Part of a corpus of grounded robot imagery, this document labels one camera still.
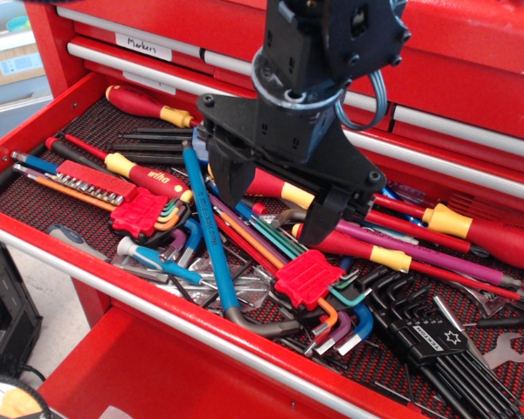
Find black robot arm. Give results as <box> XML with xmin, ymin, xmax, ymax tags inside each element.
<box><xmin>197</xmin><ymin>1</ymin><xmax>410</xmax><ymax>245</ymax></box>

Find grey blue handle screwdriver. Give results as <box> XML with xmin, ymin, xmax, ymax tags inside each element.
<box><xmin>46</xmin><ymin>223</ymin><xmax>110</xmax><ymax>262</ymax></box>

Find red bit holder with bits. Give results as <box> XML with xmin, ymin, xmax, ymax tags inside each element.
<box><xmin>52</xmin><ymin>161</ymin><xmax>138</xmax><ymax>206</ymax></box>

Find red yellow screwdriver right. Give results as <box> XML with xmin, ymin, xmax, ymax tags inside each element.
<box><xmin>365</xmin><ymin>194</ymin><xmax>524</xmax><ymax>270</ymax></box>

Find large red yellow screwdriver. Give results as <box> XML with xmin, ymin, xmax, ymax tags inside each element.
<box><xmin>207</xmin><ymin>163</ymin><xmax>472</xmax><ymax>254</ymax></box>

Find red black mesh drawer liner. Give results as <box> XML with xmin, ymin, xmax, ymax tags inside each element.
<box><xmin>0</xmin><ymin>94</ymin><xmax>524</xmax><ymax>418</ymax></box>

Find blue white precision screwdriver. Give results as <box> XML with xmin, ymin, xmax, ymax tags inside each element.
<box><xmin>117</xmin><ymin>237</ymin><xmax>217</xmax><ymax>290</ymax></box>

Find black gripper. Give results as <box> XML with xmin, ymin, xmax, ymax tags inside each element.
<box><xmin>197</xmin><ymin>88</ymin><xmax>386</xmax><ymax>245</ymax></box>

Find small silver flat wrench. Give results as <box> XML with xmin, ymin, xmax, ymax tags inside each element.
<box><xmin>484</xmin><ymin>333</ymin><xmax>524</xmax><ymax>370</ymax></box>

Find black box on floor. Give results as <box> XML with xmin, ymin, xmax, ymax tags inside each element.
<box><xmin>0</xmin><ymin>242</ymin><xmax>42</xmax><ymax>378</ymax></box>

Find red tool chest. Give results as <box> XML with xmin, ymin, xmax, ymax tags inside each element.
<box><xmin>24</xmin><ymin>0</ymin><xmax>524</xmax><ymax>419</ymax></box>

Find left colourful hex key set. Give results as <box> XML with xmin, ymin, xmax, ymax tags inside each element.
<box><xmin>13</xmin><ymin>152</ymin><xmax>190</xmax><ymax>247</ymax></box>

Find red yellow screwdriver back left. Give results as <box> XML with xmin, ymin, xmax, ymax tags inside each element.
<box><xmin>105</xmin><ymin>85</ymin><xmax>200</xmax><ymax>128</ymax></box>

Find purple long hex key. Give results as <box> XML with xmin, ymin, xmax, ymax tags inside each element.
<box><xmin>334</xmin><ymin>221</ymin><xmax>522</xmax><ymax>290</ymax></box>

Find open red drawer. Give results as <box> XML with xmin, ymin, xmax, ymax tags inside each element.
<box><xmin>0</xmin><ymin>72</ymin><xmax>524</xmax><ymax>419</ymax></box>

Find black Tekton torx key set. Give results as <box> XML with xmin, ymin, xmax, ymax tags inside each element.
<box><xmin>355</xmin><ymin>271</ymin><xmax>524</xmax><ymax>418</ymax></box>

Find white Markers label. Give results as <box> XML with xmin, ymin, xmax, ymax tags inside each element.
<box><xmin>114</xmin><ymin>32</ymin><xmax>173</xmax><ymax>62</ymax></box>

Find lower red drawer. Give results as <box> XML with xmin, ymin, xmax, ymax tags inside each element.
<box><xmin>39</xmin><ymin>307</ymin><xmax>341</xmax><ymax>418</ymax></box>

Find blue metal pen tool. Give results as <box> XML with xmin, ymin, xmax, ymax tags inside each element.
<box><xmin>382</xmin><ymin>186</ymin><xmax>424</xmax><ymax>227</ymax></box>

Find slim red yellow screwdriver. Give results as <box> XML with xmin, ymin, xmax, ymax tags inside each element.
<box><xmin>308</xmin><ymin>231</ymin><xmax>524</xmax><ymax>302</ymax></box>

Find colourful hex key set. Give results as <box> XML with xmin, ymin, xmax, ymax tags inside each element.
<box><xmin>13</xmin><ymin>152</ymin><xmax>190</xmax><ymax>247</ymax></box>
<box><xmin>230</xmin><ymin>203</ymin><xmax>373</xmax><ymax>356</ymax></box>

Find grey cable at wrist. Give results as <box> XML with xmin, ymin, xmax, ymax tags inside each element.
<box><xmin>334</xmin><ymin>69</ymin><xmax>389</xmax><ymax>132</ymax></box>

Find blue holder black hex keys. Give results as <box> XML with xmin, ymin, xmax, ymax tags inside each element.
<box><xmin>107</xmin><ymin>127</ymin><xmax>208</xmax><ymax>164</ymax></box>

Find wiha red yellow screwdriver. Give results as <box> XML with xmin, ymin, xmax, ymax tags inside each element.
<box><xmin>64</xmin><ymin>134</ymin><xmax>193</xmax><ymax>203</ymax></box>

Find centre colourful hex key set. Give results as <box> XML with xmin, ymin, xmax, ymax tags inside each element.
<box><xmin>230</xmin><ymin>203</ymin><xmax>373</xmax><ymax>356</ymax></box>

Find long blue hex key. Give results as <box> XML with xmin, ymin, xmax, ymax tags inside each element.
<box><xmin>183</xmin><ymin>141</ymin><xmax>300</xmax><ymax>338</ymax></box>

